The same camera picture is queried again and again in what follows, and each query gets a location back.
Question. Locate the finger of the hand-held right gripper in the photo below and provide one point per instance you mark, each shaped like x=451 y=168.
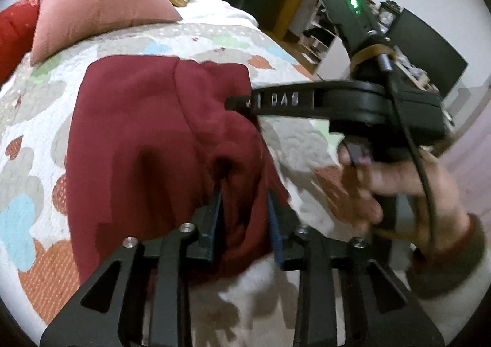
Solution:
x=284 y=101

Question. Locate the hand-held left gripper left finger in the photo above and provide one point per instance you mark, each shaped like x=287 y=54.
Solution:
x=214 y=226

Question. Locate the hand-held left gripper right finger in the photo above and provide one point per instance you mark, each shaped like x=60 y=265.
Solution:
x=275 y=233

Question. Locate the dark red garment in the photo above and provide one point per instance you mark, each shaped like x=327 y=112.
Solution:
x=134 y=120

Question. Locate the person's right forearm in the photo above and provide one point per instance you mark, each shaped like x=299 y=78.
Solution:
x=452 y=270

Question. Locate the person's right hand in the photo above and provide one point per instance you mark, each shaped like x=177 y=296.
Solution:
x=399 y=178

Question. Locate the white cluttered shelf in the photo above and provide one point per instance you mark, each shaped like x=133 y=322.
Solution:
x=316 y=36

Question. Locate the black monitor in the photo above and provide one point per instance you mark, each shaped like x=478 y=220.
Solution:
x=429 y=51

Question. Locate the white bed sheet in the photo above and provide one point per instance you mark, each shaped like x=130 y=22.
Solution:
x=218 y=9

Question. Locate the pink ribbed pillow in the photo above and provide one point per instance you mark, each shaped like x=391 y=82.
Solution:
x=96 y=5

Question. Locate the patchwork quilted blanket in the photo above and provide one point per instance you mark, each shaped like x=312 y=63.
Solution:
x=30 y=120

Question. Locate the red printed duvet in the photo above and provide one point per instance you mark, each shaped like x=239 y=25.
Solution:
x=15 y=32

